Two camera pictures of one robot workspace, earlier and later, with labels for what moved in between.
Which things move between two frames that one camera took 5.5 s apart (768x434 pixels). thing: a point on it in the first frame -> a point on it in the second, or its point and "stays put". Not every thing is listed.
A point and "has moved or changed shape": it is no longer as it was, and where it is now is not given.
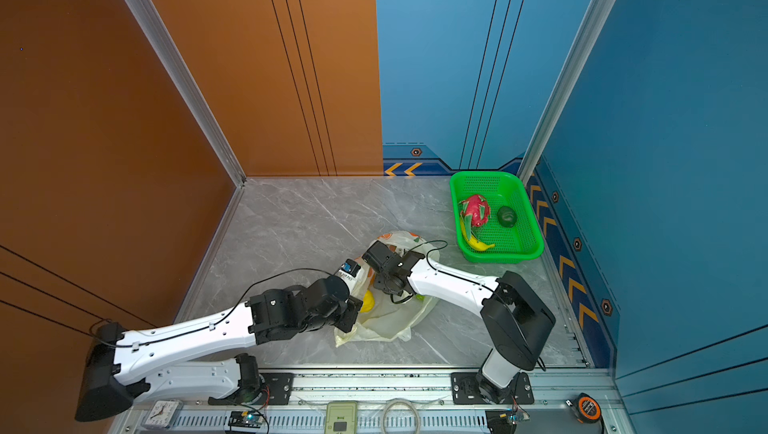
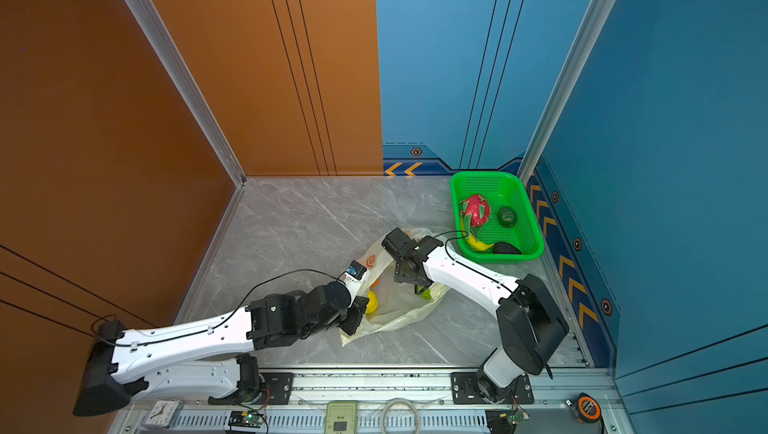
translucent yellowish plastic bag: (384, 316) has moved or changed shape
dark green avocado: (506, 216) stays put
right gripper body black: (382, 281) -> (403, 277)
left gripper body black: (345, 316) stays put
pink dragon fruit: (474, 210) stays put
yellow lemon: (368, 302) stays put
